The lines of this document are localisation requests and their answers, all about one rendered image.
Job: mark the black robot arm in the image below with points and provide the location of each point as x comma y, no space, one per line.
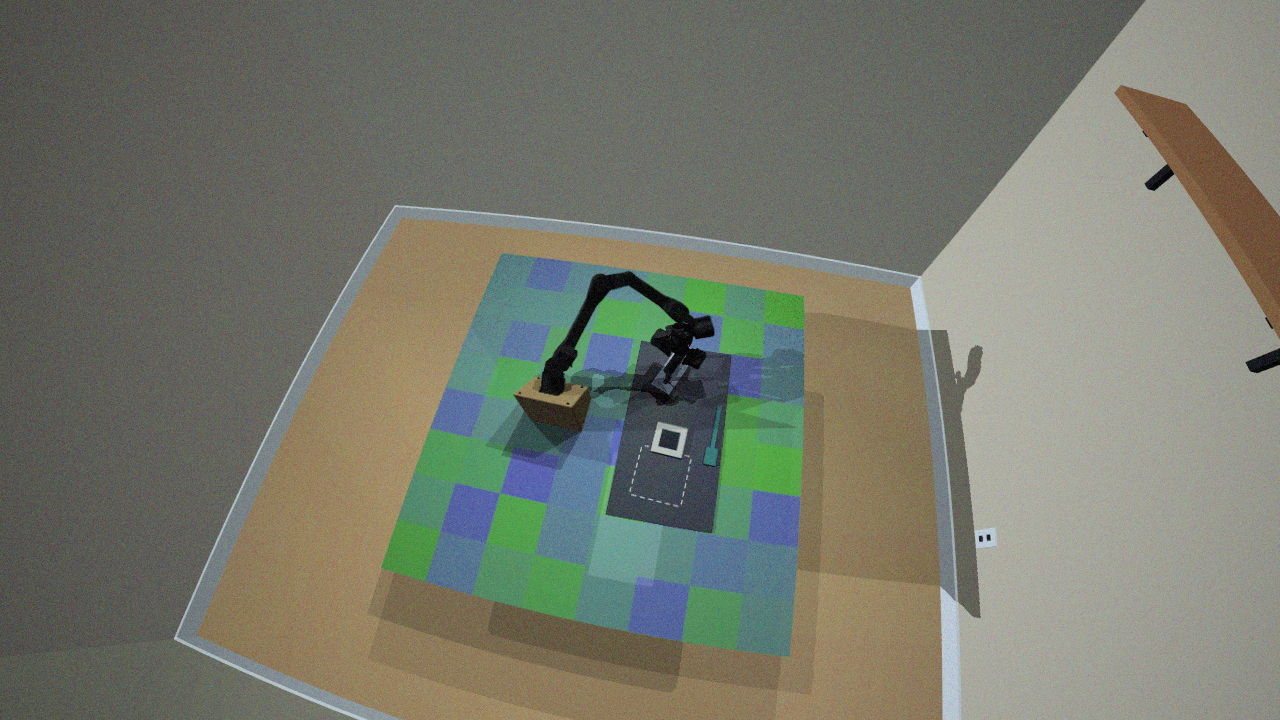
553,381

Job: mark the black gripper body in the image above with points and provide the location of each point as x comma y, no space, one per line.
695,357

